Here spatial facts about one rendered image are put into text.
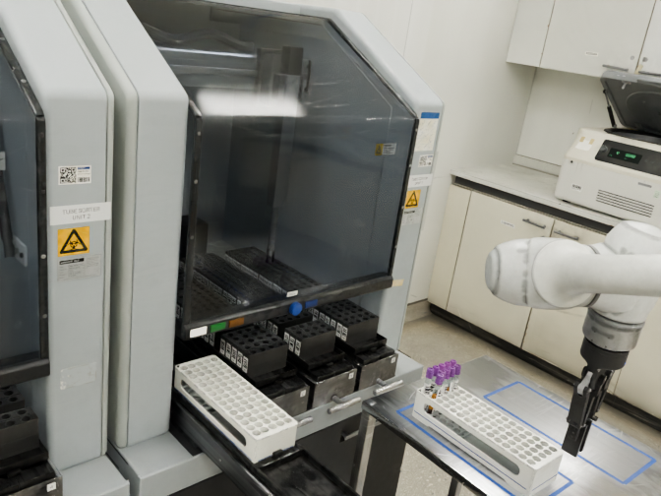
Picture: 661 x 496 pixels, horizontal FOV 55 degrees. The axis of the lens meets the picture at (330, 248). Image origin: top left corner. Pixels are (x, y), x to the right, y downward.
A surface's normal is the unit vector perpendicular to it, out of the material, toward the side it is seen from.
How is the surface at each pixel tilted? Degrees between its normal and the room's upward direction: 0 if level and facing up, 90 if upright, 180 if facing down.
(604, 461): 0
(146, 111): 90
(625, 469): 0
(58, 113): 90
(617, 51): 90
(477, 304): 90
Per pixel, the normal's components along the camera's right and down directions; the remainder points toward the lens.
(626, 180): -0.75, 0.12
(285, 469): 0.13, -0.93
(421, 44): 0.66, 0.33
